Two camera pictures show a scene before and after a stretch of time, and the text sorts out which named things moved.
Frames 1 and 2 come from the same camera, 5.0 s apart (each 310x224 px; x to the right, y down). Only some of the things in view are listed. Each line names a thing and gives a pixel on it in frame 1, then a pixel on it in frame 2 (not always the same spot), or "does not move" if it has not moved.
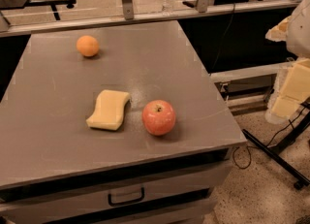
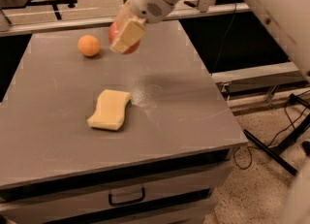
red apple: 159,116 to 113,30
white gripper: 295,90 to 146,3
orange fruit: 87,46 does not move
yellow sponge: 109,110 does not move
